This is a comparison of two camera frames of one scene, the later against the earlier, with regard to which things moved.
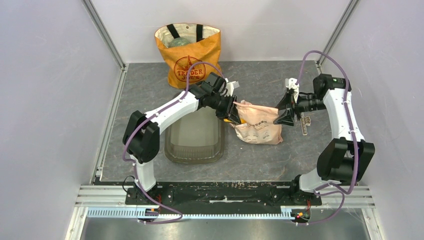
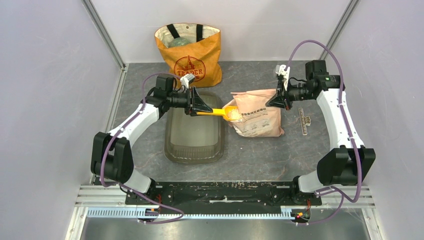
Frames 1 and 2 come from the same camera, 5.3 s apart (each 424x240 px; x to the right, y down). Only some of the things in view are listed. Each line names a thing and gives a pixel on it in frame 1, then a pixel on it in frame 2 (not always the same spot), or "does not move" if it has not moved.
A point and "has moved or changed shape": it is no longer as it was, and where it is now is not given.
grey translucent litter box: [199, 138] does not move
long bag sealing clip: [304, 121] does not move
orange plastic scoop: [242, 121] has moved or changed shape
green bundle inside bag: [178, 42] does not move
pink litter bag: [259, 128] has moved or changed shape
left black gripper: [231, 111] -> [195, 103]
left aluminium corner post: [104, 33] does not move
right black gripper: [288, 103] -> [282, 98]
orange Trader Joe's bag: [183, 44] does not move
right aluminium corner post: [338, 29] does not move
